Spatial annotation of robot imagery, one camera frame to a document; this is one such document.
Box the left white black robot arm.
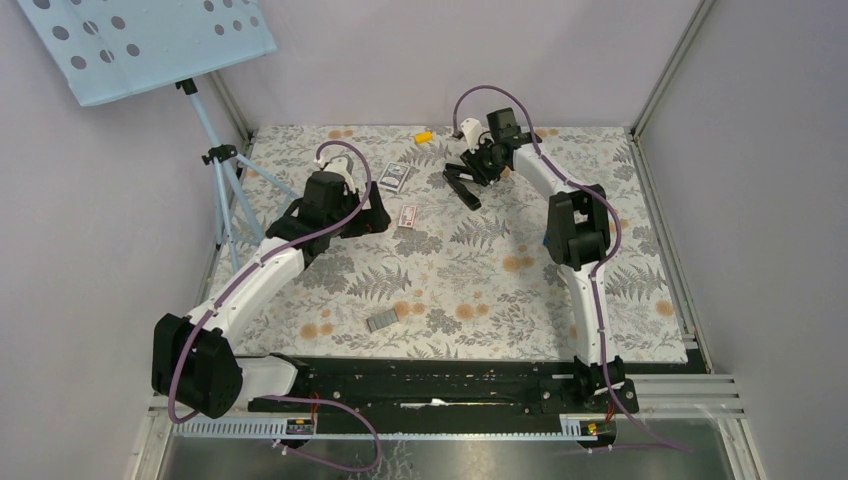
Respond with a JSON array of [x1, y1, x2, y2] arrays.
[[151, 169, 390, 424]]

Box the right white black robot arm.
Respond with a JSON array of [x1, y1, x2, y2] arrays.
[[443, 108, 626, 412]]

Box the yellow toy brick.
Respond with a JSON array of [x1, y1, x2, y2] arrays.
[[414, 131, 434, 145]]

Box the blue playing card box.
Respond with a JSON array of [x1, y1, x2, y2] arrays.
[[377, 162, 411, 193]]

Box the floral patterned table mat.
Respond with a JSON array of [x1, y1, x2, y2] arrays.
[[234, 126, 686, 363]]

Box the red white staple box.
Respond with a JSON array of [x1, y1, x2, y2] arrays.
[[398, 205, 417, 229]]

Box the grey staple strip block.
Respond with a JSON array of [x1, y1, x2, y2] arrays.
[[366, 309, 399, 333]]

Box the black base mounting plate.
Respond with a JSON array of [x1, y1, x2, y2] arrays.
[[248, 357, 639, 434]]

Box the blue perforated music stand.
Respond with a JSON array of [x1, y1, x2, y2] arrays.
[[19, 0, 295, 251]]

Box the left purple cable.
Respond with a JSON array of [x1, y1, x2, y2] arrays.
[[166, 140, 386, 474]]

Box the purple cable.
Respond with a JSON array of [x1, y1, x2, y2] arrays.
[[166, 140, 386, 474], [452, 84, 694, 455]]

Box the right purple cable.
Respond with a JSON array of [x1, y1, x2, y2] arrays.
[[452, 84, 694, 455]]

